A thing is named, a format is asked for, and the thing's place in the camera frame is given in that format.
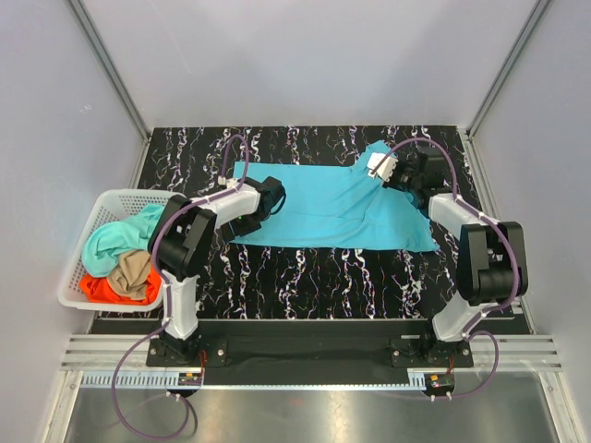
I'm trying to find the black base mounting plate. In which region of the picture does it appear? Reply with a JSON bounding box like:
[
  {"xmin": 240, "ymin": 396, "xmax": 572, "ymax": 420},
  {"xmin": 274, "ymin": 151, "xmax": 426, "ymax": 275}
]
[{"xmin": 90, "ymin": 317, "xmax": 532, "ymax": 387}]

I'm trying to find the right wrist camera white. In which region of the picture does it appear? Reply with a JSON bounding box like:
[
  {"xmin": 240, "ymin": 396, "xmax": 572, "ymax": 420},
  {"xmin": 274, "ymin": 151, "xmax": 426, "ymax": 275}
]
[{"xmin": 367, "ymin": 152, "xmax": 398, "ymax": 182}]

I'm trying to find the white plastic laundry basket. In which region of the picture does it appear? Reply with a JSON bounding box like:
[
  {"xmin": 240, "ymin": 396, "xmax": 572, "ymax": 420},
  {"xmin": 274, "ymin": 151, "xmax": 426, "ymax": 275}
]
[{"xmin": 58, "ymin": 189, "xmax": 174, "ymax": 313}]

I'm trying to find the aluminium frame post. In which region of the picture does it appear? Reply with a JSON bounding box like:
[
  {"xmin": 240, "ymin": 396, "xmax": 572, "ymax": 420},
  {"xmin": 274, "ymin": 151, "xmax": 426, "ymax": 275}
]
[
  {"xmin": 465, "ymin": 0, "xmax": 555, "ymax": 139},
  {"xmin": 66, "ymin": 0, "xmax": 151, "ymax": 143}
]

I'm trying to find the bright blue t shirt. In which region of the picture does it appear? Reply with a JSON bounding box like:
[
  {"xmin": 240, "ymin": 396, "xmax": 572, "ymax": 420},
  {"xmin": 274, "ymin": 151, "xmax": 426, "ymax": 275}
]
[{"xmin": 233, "ymin": 141, "xmax": 439, "ymax": 253}]

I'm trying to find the right aluminium frame post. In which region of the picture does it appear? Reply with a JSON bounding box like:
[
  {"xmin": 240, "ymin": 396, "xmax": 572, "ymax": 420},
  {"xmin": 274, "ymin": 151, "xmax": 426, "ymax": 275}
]
[{"xmin": 465, "ymin": 0, "xmax": 555, "ymax": 139}]

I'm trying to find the teal green t shirt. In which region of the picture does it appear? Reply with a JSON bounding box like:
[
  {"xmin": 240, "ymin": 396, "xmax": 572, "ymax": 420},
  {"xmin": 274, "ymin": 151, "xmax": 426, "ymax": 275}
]
[{"xmin": 81, "ymin": 204, "xmax": 164, "ymax": 278}]

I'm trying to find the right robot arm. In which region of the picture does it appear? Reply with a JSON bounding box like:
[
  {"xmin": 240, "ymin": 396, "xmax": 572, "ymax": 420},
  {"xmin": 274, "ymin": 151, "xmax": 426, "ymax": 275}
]
[{"xmin": 372, "ymin": 138, "xmax": 528, "ymax": 363}]

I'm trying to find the orange t shirt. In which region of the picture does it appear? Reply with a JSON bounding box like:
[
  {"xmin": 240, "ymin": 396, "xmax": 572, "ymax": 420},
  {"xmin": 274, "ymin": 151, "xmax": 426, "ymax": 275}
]
[{"xmin": 78, "ymin": 271, "xmax": 161, "ymax": 305}]

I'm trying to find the small connector board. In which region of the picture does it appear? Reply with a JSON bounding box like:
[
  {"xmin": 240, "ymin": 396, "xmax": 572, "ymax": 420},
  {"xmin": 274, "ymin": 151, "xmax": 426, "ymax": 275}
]
[
  {"xmin": 428, "ymin": 373, "xmax": 455, "ymax": 389},
  {"xmin": 178, "ymin": 370, "xmax": 204, "ymax": 387}
]

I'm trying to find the beige t shirt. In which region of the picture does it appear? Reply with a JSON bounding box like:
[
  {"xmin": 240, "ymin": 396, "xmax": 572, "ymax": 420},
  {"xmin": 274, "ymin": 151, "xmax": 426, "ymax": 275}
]
[{"xmin": 106, "ymin": 250, "xmax": 151, "ymax": 302}]

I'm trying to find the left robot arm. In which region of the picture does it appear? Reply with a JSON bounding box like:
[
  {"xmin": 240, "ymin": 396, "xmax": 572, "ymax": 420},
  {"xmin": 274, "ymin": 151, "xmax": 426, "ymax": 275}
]
[{"xmin": 148, "ymin": 176, "xmax": 286, "ymax": 355}]

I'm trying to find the left aluminium frame post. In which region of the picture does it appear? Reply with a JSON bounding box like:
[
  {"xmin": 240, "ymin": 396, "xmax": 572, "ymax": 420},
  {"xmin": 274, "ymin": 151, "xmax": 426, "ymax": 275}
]
[{"xmin": 66, "ymin": 0, "xmax": 151, "ymax": 143}]

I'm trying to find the left small connector board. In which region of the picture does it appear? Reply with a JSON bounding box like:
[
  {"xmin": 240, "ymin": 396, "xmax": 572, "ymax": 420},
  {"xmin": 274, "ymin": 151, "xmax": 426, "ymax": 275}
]
[{"xmin": 178, "ymin": 370, "xmax": 204, "ymax": 387}]

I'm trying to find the right small connector board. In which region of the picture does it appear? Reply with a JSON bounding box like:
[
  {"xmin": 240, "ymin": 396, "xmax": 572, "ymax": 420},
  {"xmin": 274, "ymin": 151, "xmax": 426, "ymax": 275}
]
[{"xmin": 428, "ymin": 373, "xmax": 455, "ymax": 389}]

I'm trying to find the aluminium front rail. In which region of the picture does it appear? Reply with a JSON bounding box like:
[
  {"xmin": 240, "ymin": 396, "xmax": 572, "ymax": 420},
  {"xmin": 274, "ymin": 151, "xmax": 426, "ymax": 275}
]
[{"xmin": 61, "ymin": 335, "xmax": 562, "ymax": 391}]

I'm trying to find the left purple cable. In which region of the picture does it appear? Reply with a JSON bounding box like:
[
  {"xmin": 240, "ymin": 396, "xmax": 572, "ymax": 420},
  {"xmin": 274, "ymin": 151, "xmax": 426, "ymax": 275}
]
[{"xmin": 112, "ymin": 134, "xmax": 253, "ymax": 437}]

